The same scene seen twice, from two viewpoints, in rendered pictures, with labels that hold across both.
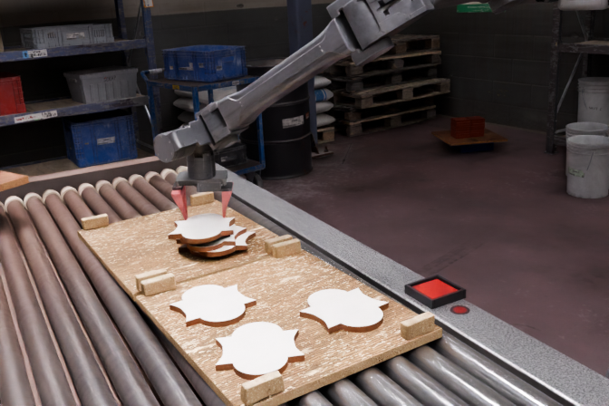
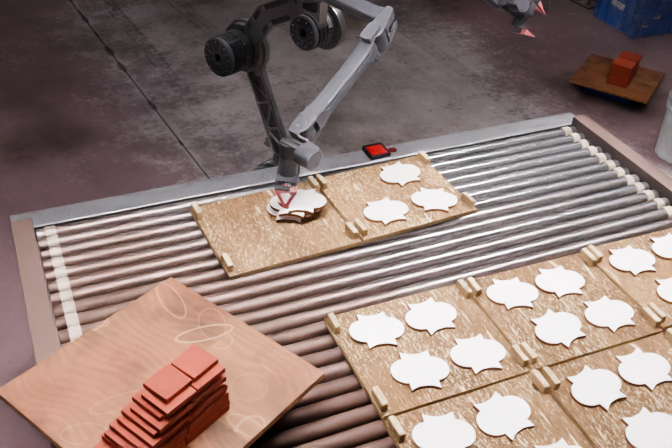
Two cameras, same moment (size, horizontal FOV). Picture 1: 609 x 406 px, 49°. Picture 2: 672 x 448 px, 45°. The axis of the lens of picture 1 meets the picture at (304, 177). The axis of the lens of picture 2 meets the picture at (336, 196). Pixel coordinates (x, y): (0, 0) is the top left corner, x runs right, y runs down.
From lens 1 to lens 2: 266 cm
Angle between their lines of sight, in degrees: 79
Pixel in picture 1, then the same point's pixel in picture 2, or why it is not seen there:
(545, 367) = (443, 143)
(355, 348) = (433, 177)
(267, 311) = (393, 196)
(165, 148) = (315, 160)
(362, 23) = (385, 40)
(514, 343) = (424, 144)
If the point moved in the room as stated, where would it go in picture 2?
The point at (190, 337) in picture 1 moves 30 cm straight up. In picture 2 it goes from (416, 220) to (428, 136)
